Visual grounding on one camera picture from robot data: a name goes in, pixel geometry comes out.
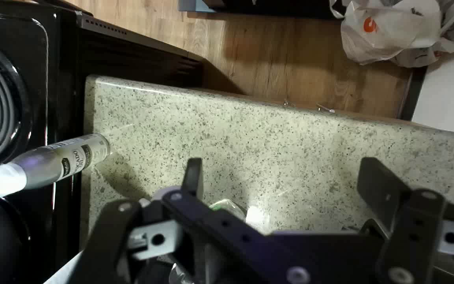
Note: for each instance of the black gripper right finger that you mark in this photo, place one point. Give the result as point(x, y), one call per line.
point(382, 191)

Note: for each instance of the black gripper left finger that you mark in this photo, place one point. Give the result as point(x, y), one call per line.
point(192, 180)

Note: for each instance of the small white-capped spray bottle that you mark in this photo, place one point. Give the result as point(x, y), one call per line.
point(52, 162)

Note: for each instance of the white plastic bag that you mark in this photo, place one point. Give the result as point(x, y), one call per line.
point(410, 33)

